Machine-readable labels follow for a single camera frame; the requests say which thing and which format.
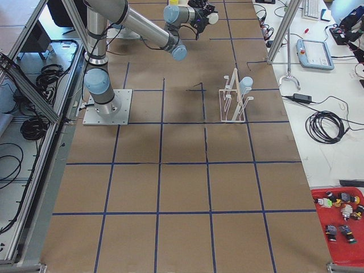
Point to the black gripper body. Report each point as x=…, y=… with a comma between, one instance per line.
x=203, y=14

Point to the white cup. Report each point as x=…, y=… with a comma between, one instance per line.
x=212, y=18

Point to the light blue cup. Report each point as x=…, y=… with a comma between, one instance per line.
x=245, y=85

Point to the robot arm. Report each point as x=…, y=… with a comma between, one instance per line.
x=166, y=48
x=202, y=4

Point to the yellow cup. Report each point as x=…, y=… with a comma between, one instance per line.
x=173, y=2

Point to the teach pendant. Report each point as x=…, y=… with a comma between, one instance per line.
x=314, y=54

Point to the black power adapter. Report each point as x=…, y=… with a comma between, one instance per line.
x=302, y=98

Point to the red parts tray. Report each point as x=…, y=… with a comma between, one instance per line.
x=340, y=211

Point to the white wire cup rack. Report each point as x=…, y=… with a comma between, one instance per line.
x=232, y=103

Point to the aluminium frame post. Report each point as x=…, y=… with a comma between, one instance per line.
x=282, y=30

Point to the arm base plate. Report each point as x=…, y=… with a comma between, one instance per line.
x=116, y=112

